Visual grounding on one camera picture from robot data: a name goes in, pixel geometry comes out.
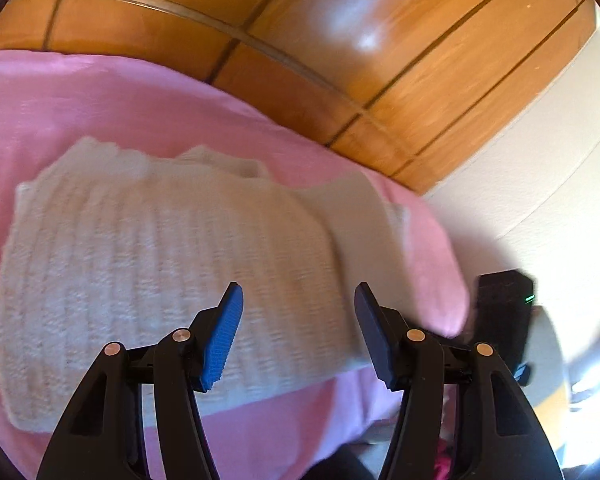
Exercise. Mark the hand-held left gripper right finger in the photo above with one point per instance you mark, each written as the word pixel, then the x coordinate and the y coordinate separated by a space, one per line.
pixel 375 340

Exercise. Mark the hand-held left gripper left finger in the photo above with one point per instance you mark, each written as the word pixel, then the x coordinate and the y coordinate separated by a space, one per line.
pixel 222 335

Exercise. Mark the white knit sweater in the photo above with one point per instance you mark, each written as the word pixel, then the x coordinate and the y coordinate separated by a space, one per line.
pixel 145 270

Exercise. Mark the dark cloth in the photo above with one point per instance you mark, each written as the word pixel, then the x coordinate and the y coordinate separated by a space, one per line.
pixel 350 465

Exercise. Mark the bright pink cloth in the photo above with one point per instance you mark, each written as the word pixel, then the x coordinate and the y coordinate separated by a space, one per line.
pixel 443 465

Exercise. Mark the pink blanket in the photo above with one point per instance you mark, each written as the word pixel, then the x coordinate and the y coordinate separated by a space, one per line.
pixel 105 100

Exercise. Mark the wooden panelled headboard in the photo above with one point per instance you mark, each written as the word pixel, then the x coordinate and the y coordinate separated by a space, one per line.
pixel 330 35

